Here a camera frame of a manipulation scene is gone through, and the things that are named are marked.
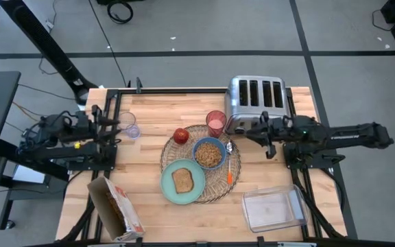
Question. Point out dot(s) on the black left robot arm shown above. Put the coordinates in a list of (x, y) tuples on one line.
[(53, 137)]

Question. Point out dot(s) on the blue bowl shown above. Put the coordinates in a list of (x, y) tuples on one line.
[(196, 141)]

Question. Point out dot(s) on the brown cereal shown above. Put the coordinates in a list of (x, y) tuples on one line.
[(208, 155)]

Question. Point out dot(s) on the pink plastic cup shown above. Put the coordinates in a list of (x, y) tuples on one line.
[(215, 124)]

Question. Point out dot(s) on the red apple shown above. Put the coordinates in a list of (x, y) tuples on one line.
[(181, 136)]

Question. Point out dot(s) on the clear drinking glass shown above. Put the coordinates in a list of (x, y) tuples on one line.
[(130, 132)]

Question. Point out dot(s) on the brown toast slice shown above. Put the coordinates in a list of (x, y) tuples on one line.
[(182, 180)]

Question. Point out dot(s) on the clear plastic container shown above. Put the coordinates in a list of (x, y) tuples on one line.
[(273, 209)]

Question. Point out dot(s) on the white paper sheet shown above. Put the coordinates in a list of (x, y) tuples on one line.
[(29, 175)]

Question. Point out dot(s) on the black metal table frame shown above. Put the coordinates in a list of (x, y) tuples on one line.
[(170, 90)]

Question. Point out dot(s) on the red cereal box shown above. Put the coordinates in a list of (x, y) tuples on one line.
[(125, 212)]

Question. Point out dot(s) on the silver four-slot toaster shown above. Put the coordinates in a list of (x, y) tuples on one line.
[(235, 113)]

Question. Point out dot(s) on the black stand pole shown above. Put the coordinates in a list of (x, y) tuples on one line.
[(46, 44)]

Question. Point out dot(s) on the round woven placemat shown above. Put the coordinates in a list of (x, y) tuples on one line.
[(218, 192)]

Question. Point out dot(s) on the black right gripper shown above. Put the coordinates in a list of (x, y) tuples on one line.
[(274, 127)]

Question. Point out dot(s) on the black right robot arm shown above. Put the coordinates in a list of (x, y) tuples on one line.
[(348, 135)]

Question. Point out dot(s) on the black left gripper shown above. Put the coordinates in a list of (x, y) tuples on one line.
[(86, 125)]

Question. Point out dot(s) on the green plate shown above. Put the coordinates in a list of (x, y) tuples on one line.
[(170, 192)]

